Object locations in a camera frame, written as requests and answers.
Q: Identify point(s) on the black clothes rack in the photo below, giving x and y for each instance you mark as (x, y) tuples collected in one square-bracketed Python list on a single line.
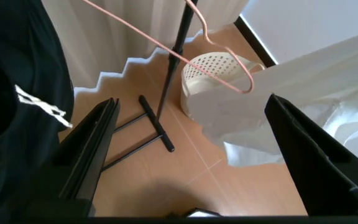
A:
[(176, 56)]

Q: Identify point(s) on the white laundry basket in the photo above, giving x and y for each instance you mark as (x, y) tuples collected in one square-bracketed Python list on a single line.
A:
[(219, 65)]

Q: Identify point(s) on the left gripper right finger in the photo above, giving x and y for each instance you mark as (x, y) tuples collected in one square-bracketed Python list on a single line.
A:
[(322, 174)]

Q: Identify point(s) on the beige curtain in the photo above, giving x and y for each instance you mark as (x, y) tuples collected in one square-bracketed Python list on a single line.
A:
[(104, 37)]

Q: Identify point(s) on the pink clothes hanger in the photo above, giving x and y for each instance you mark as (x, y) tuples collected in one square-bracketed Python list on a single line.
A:
[(204, 29)]

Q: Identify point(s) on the white garment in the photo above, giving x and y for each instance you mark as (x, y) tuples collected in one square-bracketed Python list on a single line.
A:
[(306, 87)]

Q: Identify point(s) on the black shorts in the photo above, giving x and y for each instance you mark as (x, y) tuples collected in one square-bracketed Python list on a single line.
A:
[(11, 155)]

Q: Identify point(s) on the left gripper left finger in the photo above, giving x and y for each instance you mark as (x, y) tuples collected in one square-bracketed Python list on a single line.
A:
[(82, 174)]

